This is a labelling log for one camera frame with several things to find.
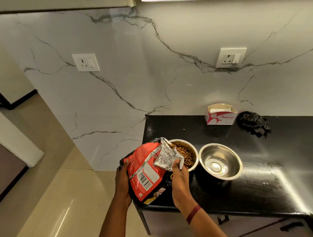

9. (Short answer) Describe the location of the brown base cabinet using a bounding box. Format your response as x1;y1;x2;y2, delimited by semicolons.
0;144;29;203
136;207;313;237

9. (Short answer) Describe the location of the dark checked cloth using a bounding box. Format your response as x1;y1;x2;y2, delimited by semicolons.
236;111;272;138

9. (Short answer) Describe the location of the red and white tissue box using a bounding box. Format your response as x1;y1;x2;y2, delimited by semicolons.
204;103;239;125

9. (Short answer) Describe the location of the white wall socket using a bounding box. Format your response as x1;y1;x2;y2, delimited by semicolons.
71;53;100;72
216;48;247;69

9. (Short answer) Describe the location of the red wrist band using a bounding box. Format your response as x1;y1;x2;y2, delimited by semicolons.
186;204;202;226

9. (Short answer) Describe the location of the person's left hand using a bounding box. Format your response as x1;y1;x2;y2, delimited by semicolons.
115;160;132;208

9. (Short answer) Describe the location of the wall cabinet door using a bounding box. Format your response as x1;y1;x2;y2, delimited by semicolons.
0;0;130;14

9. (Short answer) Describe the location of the steel bowl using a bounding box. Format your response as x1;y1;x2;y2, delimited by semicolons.
169;139;199;172
198;143;243;181

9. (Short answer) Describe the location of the person's right hand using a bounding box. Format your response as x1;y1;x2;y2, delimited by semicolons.
171;159;197;212

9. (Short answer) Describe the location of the red black pet food bag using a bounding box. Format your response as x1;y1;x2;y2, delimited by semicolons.
119;137;185;208

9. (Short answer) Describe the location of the person's left forearm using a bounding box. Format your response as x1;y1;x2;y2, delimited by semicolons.
99;199;131;237

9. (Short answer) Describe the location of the black cabinet handle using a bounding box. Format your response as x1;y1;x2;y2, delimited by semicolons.
280;221;305;232

